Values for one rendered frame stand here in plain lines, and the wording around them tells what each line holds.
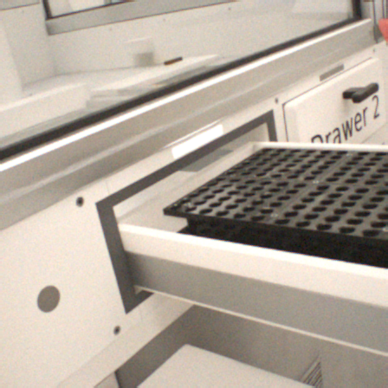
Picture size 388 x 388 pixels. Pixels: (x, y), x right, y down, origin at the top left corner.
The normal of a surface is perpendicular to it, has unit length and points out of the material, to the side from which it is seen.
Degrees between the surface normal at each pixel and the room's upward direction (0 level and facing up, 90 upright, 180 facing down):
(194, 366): 0
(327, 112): 90
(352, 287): 90
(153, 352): 90
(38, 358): 90
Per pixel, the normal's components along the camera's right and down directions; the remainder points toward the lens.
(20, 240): 0.76, 0.08
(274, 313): -0.62, 0.38
